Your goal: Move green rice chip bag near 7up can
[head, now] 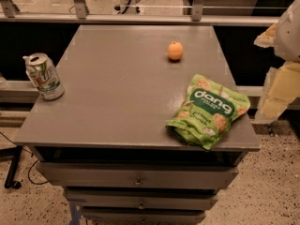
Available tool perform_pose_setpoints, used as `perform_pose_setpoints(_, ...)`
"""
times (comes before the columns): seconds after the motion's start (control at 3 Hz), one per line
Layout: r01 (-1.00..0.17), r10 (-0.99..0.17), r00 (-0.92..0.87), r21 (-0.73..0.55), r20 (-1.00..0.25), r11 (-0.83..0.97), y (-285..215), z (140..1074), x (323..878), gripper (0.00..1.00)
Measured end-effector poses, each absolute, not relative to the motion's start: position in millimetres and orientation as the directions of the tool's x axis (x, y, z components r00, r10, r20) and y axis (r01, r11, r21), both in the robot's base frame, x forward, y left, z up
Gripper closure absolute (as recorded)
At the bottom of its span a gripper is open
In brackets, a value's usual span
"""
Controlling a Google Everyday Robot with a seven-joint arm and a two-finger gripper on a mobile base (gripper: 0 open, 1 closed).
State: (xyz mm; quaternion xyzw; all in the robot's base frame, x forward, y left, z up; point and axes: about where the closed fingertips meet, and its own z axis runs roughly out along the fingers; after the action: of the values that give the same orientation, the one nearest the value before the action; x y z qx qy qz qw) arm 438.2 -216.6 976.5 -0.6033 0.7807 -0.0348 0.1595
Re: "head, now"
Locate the black floor cable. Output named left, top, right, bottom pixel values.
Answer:
left=0, top=131, right=50, bottom=186

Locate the orange fruit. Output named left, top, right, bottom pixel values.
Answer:
left=167, top=41, right=184, bottom=61

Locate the grey drawer cabinet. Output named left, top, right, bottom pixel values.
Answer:
left=13, top=24, right=261, bottom=225

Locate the black stand leg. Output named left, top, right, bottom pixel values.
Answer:
left=0, top=146, right=23, bottom=189

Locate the green rice chip bag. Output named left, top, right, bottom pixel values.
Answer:
left=167, top=74, right=250, bottom=150

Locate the bottom grey drawer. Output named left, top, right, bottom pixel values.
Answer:
left=82, top=207, right=205, bottom=224

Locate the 7up soda can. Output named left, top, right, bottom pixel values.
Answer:
left=23, top=52, right=64, bottom=100

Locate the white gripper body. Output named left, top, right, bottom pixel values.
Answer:
left=274, top=0, right=300, bottom=62

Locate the grey drawer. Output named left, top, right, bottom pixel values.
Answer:
left=64, top=189, right=218, bottom=210
left=82, top=207, right=205, bottom=224
left=37, top=162, right=238, bottom=189

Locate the middle grey drawer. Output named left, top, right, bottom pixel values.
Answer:
left=64, top=189, right=218, bottom=210

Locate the top grey drawer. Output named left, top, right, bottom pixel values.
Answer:
left=37, top=162, right=238, bottom=189

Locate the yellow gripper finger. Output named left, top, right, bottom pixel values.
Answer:
left=256, top=61, right=300, bottom=120
left=254, top=23, right=277, bottom=48

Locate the metal window rail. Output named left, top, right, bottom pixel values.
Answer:
left=0, top=0, right=279, bottom=26

